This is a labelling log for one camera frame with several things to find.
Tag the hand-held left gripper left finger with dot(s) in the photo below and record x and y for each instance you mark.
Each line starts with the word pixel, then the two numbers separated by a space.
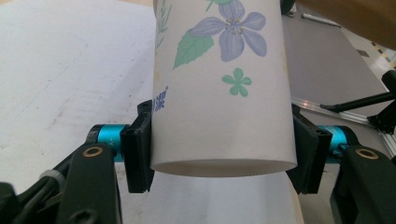
pixel 137 149

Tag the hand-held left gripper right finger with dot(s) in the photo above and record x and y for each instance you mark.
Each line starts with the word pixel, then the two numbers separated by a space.
pixel 308 152

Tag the floral paper cup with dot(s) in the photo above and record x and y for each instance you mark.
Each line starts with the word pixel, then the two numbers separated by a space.
pixel 218 124

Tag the white foam mat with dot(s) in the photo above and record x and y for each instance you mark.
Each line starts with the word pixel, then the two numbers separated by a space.
pixel 62 68

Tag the white power strip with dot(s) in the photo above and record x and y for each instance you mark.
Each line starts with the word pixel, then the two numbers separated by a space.
pixel 320 20

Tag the aluminium rail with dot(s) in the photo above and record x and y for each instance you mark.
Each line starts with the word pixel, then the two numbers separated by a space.
pixel 351 116

